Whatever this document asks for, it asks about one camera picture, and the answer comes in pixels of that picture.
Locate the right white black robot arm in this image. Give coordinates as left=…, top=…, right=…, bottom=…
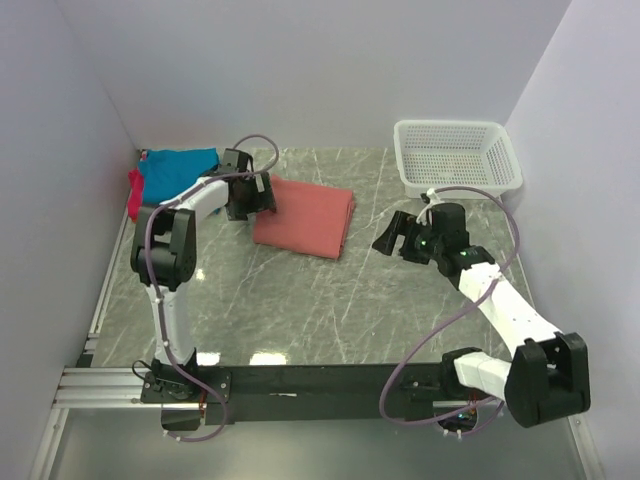
left=372, top=203, right=591, bottom=427

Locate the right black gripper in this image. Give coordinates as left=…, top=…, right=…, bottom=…
left=372, top=211, right=444, bottom=266

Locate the aluminium rail frame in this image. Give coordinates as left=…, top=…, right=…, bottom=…
left=53, top=364, right=582, bottom=409

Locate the black base beam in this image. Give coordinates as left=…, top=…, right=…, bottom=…
left=140, top=365, right=499, bottom=427

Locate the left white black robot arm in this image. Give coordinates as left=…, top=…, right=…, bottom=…
left=130, top=172, right=276, bottom=402

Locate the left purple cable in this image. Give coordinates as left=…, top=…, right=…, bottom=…
left=143, top=133, right=280, bottom=444

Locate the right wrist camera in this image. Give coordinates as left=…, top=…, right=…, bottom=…
left=416, top=189, right=466, bottom=235

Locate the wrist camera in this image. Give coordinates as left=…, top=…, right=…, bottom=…
left=201, top=149, right=253, bottom=177
left=416, top=189, right=466, bottom=235

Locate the salmon pink t shirt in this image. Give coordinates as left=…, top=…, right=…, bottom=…
left=253, top=176, right=355, bottom=260

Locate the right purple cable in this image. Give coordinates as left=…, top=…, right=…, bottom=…
left=378, top=185, right=524, bottom=438

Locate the purple cable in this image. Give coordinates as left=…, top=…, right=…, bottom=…
left=378, top=185, right=524, bottom=438
left=143, top=133, right=280, bottom=444

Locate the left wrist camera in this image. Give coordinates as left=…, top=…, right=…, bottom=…
left=201, top=149, right=253, bottom=177

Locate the folded magenta t shirt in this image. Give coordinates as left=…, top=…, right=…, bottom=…
left=127, top=168, right=144, bottom=223

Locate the folded blue t shirt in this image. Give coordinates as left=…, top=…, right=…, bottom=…
left=135, top=148, right=219, bottom=204

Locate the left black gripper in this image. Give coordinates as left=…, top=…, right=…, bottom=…
left=228, top=172, right=277, bottom=221

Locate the white plastic basket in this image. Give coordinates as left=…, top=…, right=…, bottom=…
left=393, top=120, right=523, bottom=199

